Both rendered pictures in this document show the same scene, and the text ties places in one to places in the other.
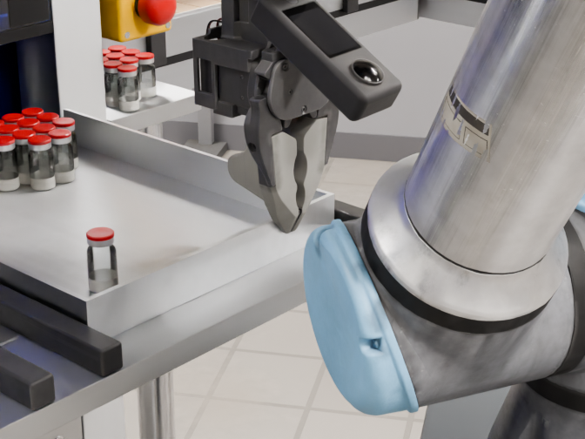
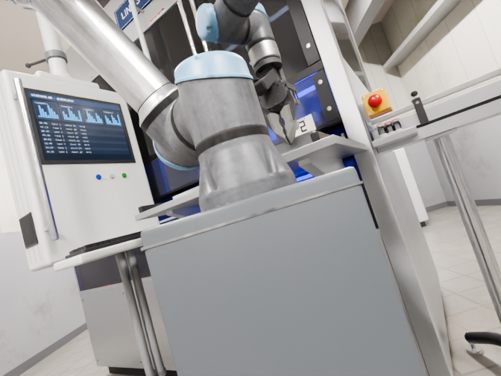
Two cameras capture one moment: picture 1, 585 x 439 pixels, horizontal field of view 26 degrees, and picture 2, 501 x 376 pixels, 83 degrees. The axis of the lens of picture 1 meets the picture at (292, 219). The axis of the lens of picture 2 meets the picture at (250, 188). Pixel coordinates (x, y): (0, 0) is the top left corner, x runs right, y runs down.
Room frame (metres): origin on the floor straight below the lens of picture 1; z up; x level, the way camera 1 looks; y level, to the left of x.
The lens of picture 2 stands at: (0.66, -0.63, 0.77)
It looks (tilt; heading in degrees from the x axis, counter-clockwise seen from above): 5 degrees up; 79
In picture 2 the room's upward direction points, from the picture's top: 17 degrees counter-clockwise
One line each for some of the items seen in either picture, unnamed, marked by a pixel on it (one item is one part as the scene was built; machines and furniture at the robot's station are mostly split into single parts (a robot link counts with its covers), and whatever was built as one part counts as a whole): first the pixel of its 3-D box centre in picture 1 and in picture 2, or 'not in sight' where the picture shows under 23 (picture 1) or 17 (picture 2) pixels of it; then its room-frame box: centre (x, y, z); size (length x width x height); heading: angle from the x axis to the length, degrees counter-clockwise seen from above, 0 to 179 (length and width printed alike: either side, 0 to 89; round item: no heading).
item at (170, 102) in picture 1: (115, 101); (395, 138); (1.34, 0.20, 0.87); 0.14 x 0.13 x 0.02; 48
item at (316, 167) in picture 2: not in sight; (330, 180); (1.04, 0.14, 0.79); 0.34 x 0.03 x 0.13; 48
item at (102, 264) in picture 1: (102, 262); not in sight; (0.85, 0.14, 0.90); 0.02 x 0.02 x 0.04
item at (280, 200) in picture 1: (258, 176); (282, 130); (0.91, 0.03, 0.95); 0.06 x 0.03 x 0.09; 48
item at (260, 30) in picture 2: not in sight; (254, 30); (0.92, 0.01, 1.21); 0.09 x 0.08 x 0.11; 23
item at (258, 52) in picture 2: not in sight; (264, 58); (0.92, 0.02, 1.13); 0.08 x 0.08 x 0.05
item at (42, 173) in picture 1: (41, 163); not in sight; (1.05, 0.22, 0.90); 0.02 x 0.02 x 0.05
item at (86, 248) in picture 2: not in sight; (129, 238); (0.37, 0.52, 0.82); 0.40 x 0.14 x 0.02; 46
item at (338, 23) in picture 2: not in sight; (341, 30); (1.56, 0.56, 1.50); 0.85 x 0.01 x 0.59; 48
